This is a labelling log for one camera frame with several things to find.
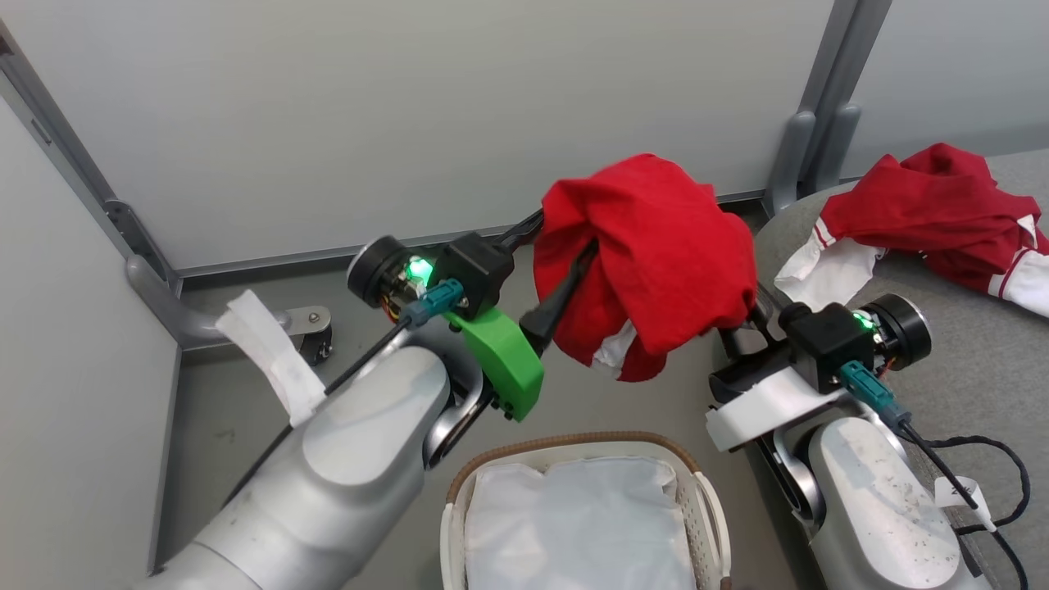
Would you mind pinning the white laundry basket brown rim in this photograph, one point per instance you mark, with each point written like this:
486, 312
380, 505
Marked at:
705, 508

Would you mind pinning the plain red garment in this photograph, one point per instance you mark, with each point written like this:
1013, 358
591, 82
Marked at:
656, 254

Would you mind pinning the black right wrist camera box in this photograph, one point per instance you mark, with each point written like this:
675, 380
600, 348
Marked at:
824, 344

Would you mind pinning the red and white jersey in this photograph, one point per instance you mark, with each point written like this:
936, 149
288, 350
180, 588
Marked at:
934, 213

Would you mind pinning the grey double partition post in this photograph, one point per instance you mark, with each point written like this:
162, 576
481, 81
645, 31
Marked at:
824, 106

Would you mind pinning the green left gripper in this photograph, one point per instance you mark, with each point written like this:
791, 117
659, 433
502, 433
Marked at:
508, 365

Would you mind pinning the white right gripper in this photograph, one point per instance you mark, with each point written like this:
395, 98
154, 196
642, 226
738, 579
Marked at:
770, 410

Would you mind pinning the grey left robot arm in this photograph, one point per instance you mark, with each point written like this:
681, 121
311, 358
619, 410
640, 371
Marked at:
344, 467

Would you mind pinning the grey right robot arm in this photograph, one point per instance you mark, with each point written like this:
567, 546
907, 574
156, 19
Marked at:
877, 508

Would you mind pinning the grey partition corner post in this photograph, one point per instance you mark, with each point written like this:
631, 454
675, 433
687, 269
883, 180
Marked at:
74, 164

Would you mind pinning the white basket liner cloth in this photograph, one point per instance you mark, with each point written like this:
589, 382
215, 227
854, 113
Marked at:
574, 524

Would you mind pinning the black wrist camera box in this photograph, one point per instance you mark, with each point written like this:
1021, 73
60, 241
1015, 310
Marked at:
824, 344
474, 270

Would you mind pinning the black caster wheel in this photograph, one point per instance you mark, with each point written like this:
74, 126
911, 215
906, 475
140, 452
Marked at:
315, 344

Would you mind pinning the white tape strip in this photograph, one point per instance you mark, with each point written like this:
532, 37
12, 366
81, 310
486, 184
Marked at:
270, 360

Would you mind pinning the grey partition bottom rail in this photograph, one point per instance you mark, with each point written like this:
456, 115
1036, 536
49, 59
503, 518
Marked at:
328, 254

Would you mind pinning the grey fabric sofa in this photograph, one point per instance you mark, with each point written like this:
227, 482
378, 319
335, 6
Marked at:
967, 377

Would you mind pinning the grey partition foot bar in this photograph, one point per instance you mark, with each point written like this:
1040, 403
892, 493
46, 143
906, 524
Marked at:
176, 315

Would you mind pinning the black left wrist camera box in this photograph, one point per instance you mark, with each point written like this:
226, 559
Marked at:
474, 270

